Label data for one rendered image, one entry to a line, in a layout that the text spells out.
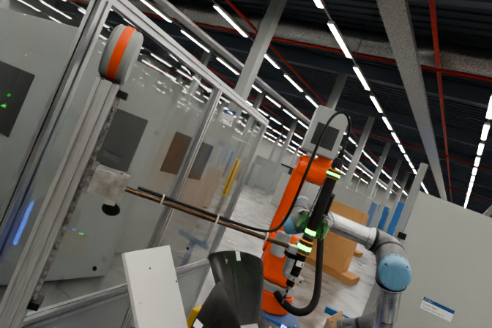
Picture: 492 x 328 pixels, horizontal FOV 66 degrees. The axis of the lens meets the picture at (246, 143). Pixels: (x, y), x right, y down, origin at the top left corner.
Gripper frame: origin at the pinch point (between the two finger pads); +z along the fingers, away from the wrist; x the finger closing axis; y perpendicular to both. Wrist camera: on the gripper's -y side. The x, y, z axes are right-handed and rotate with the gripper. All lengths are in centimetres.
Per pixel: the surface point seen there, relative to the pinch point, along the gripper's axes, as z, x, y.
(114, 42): 45, 56, -24
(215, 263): 3.5, 23.0, 26.1
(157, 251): 7, 42, 31
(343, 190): -1069, 77, -22
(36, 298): 36, 56, 47
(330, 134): -381, 65, -78
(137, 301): 22, 35, 40
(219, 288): 27.3, 12.0, 23.9
